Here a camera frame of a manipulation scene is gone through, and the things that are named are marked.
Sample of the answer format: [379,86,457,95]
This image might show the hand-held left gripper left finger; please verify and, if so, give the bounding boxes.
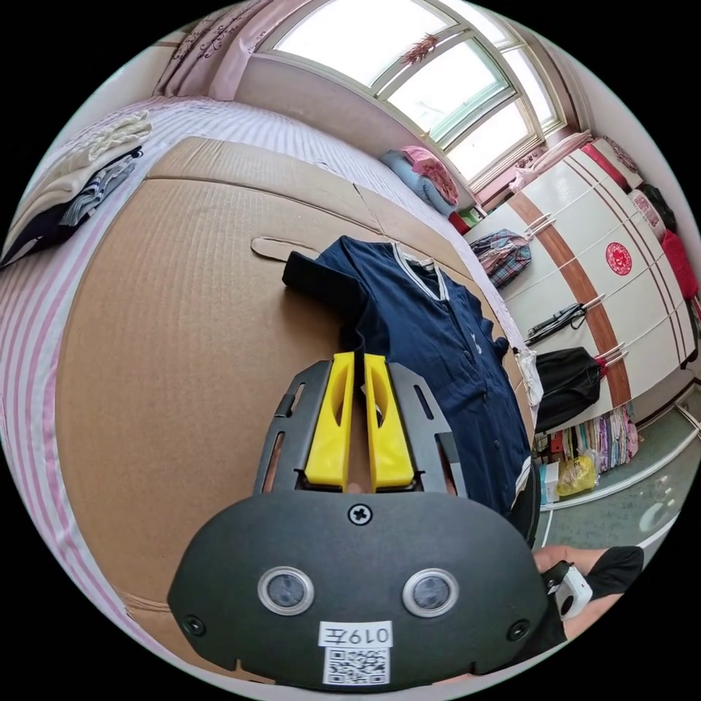
[304,353,356,491]

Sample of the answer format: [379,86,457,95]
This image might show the pink curtain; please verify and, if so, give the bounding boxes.
[153,0,287,104]

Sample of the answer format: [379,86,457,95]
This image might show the navy blue short-sleeved shirt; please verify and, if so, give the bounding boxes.
[282,235,535,518]

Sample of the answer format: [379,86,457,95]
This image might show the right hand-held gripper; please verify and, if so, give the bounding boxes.
[510,461,542,550]

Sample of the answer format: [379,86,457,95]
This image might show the plaid shirt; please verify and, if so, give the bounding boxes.
[470,229,533,290]

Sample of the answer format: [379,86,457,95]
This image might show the white cupboard with brown stripe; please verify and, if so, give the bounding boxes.
[464,134,701,431]

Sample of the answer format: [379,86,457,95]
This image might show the window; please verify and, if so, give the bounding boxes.
[256,0,572,194]

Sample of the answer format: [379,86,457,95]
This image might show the person's right hand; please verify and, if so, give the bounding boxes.
[532,545,603,576]

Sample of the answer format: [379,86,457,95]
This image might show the yellow plastic bag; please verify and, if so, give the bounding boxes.
[557,453,599,498]

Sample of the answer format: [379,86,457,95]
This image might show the flat brown cardboard carton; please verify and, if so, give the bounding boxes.
[54,137,539,686]

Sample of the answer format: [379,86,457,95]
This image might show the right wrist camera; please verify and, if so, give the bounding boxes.
[546,565,594,621]

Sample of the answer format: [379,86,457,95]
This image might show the bed with pink striped sheet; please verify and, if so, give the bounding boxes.
[0,96,529,661]

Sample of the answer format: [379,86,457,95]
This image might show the stack of folded quilts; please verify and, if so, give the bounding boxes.
[379,145,462,220]

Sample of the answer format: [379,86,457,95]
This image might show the black hanging garment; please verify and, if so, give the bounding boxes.
[532,346,605,434]

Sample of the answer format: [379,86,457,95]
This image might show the pile of clothes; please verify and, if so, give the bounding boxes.
[0,109,154,269]

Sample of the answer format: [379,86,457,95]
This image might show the stack of colourful folded fabrics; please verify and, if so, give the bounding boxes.
[534,404,640,475]

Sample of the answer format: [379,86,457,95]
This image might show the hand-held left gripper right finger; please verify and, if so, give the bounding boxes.
[364,354,415,493]

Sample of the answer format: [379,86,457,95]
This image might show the person's right forearm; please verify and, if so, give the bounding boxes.
[589,545,646,601]

